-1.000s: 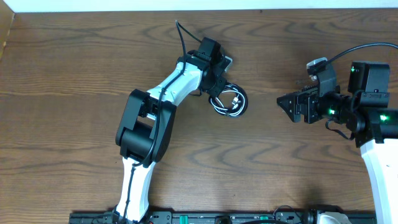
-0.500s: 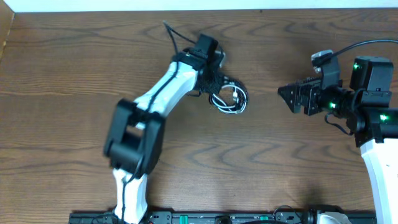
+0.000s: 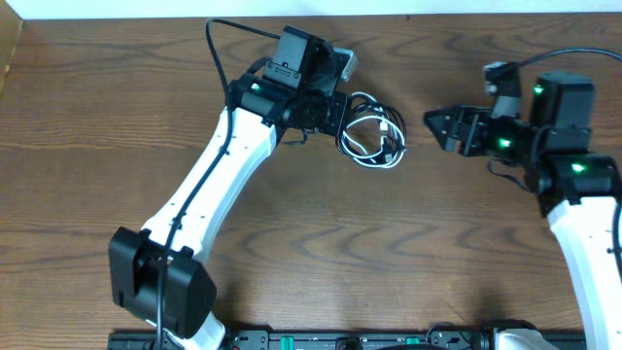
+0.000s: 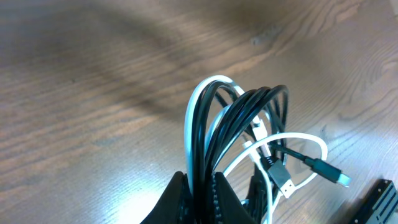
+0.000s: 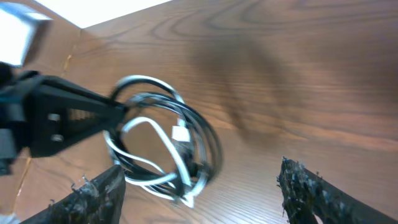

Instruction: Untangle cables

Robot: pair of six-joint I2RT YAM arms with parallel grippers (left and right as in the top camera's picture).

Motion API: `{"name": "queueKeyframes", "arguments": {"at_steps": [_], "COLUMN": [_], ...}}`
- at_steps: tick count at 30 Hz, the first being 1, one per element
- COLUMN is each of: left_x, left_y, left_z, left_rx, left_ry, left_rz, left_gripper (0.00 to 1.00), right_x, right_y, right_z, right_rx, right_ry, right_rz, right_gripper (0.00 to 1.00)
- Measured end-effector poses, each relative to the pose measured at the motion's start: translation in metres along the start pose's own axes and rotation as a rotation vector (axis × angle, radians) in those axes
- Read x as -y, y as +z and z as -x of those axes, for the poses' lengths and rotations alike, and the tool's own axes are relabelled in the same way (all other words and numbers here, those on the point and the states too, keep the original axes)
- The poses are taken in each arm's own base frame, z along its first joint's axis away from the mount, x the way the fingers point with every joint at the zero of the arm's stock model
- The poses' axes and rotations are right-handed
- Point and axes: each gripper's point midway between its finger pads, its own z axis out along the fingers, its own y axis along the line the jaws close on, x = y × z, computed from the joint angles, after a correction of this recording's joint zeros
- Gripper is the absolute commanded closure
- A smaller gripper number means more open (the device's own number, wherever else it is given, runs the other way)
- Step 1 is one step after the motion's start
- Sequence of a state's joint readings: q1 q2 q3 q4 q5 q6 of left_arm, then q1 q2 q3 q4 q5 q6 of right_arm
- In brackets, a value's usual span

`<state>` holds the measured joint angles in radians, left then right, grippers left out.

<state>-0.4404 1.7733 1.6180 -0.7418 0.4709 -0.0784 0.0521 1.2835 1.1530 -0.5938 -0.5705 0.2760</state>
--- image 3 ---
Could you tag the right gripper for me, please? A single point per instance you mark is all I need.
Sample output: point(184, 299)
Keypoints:
point(472, 129)

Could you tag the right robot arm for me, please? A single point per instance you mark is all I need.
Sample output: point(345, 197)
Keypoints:
point(578, 191)

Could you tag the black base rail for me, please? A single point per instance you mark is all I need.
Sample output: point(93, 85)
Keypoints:
point(263, 340)

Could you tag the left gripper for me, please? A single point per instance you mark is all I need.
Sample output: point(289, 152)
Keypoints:
point(337, 114)

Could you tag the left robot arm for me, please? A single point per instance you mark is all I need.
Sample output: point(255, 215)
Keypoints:
point(158, 273)

